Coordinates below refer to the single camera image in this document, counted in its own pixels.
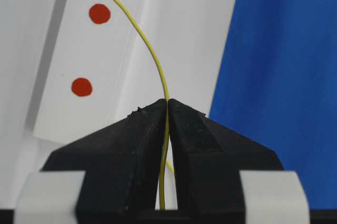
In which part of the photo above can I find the white foam board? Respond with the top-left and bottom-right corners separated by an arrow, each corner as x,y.
1,0 -> 235,209

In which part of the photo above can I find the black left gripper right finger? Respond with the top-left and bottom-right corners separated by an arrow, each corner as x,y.
168,99 -> 283,223

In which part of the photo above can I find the blue table cloth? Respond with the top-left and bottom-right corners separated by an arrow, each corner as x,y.
210,0 -> 336,209

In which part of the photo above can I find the yellow solder wire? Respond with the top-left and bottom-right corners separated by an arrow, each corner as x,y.
98,0 -> 176,211

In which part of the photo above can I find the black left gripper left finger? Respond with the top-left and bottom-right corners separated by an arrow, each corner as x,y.
42,99 -> 167,223

